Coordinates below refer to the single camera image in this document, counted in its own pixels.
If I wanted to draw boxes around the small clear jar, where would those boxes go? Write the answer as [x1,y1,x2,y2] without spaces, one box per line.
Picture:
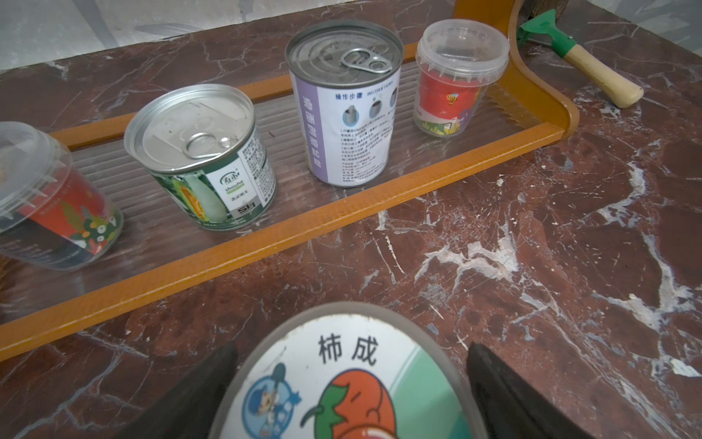
[1,122,124,270]
[413,18,510,137]

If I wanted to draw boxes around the purple label tin can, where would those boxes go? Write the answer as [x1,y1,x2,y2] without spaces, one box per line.
[285,19,405,188]

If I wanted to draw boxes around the green wooden-handled garden trowel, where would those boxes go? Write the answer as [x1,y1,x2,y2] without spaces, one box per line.
[517,9,645,109]

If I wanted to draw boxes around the tomato lid jar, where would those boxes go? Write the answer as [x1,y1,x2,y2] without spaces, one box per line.
[210,302,487,438]

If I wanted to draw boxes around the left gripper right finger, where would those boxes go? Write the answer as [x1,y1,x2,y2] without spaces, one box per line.
[466,343,591,438]

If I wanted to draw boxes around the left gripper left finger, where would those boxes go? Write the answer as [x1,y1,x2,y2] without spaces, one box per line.
[116,342,238,438]

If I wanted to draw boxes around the orange wooden three-tier shelf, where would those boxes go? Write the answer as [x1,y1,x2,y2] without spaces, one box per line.
[1,1,580,360]

